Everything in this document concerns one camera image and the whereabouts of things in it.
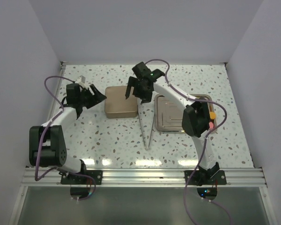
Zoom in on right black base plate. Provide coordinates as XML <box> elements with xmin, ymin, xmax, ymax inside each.
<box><xmin>188</xmin><ymin>170</ymin><xmax>227</xmax><ymax>186</ymax></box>

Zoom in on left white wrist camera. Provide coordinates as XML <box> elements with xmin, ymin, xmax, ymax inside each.
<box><xmin>75</xmin><ymin>75</ymin><xmax>87</xmax><ymax>88</ymax></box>

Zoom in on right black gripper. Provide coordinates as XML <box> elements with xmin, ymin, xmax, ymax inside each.
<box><xmin>126</xmin><ymin>76</ymin><xmax>153</xmax><ymax>104</ymax></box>

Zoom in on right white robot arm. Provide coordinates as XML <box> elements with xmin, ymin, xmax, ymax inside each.
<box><xmin>125</xmin><ymin>62</ymin><xmax>220</xmax><ymax>186</ymax></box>

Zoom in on silver metal tray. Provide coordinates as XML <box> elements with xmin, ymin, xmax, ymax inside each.
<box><xmin>154</xmin><ymin>94</ymin><xmax>217</xmax><ymax>134</ymax></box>

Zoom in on pink macaron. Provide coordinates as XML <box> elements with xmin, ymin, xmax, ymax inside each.
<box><xmin>209</xmin><ymin>122</ymin><xmax>214</xmax><ymax>130</ymax></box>

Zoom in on orange sandwich cookie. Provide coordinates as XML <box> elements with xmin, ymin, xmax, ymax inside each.
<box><xmin>209</xmin><ymin>112</ymin><xmax>216</xmax><ymax>120</ymax></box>

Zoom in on gold tin lid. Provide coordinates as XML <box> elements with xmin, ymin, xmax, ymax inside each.
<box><xmin>104</xmin><ymin>86</ymin><xmax>138</xmax><ymax>112</ymax></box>

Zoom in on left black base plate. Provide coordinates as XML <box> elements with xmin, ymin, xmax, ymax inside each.
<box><xmin>59</xmin><ymin>170</ymin><xmax>103</xmax><ymax>185</ymax></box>

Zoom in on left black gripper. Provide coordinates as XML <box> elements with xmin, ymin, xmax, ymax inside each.
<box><xmin>78</xmin><ymin>84</ymin><xmax>106</xmax><ymax>109</ymax></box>

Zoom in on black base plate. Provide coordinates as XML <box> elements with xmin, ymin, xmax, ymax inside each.
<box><xmin>59</xmin><ymin>170</ymin><xmax>103</xmax><ymax>185</ymax></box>
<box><xmin>188</xmin><ymin>170</ymin><xmax>227</xmax><ymax>186</ymax></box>

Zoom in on metal tongs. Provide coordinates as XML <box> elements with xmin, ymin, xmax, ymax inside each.
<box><xmin>138</xmin><ymin>103</ymin><xmax>155</xmax><ymax>151</ymax></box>

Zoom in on gold cookie tin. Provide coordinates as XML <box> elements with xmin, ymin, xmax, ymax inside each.
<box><xmin>105</xmin><ymin>110</ymin><xmax>138</xmax><ymax>119</ymax></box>

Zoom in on aluminium rail frame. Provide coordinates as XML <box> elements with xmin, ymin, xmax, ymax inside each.
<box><xmin>21</xmin><ymin>168</ymin><xmax>267</xmax><ymax>188</ymax></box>

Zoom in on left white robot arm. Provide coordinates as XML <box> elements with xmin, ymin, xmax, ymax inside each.
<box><xmin>29</xmin><ymin>83</ymin><xmax>107</xmax><ymax>184</ymax></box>

